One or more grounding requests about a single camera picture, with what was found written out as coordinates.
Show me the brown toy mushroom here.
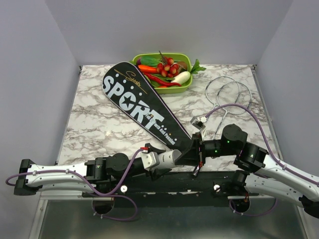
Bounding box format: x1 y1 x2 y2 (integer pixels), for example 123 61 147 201
177 61 187 71

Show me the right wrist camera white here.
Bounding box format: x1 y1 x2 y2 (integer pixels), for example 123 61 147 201
190 117 207 139

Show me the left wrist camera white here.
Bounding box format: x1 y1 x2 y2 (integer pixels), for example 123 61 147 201
141 152 160 170

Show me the white toy radish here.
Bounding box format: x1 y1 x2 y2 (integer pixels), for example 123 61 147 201
171 71 191 85

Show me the black racket cover bag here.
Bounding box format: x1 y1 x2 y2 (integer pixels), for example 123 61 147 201
102 62 191 150

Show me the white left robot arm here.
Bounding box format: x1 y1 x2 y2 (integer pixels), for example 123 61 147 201
14 151 175 197

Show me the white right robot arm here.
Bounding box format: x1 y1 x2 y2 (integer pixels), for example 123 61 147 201
174 124 319 218

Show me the orange toy carrot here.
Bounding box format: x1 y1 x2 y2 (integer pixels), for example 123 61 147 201
138 65 158 74

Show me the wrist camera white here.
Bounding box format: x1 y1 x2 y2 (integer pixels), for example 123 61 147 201
190 117 207 139
141 152 160 170

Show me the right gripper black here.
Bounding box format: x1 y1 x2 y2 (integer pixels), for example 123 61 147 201
174 132 236 166

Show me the green plastic basket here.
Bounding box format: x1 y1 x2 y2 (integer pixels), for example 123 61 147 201
130 52 200 94

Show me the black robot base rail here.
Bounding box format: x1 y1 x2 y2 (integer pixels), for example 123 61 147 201
93 170 250 214

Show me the red toy cherry bunch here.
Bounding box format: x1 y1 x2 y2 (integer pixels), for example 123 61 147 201
157 52 179 78

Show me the white shuttlecock tube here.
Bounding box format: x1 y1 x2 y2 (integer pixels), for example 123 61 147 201
155 149 181 169

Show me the red toy chili pepper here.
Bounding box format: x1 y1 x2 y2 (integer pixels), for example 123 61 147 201
144 73 181 87

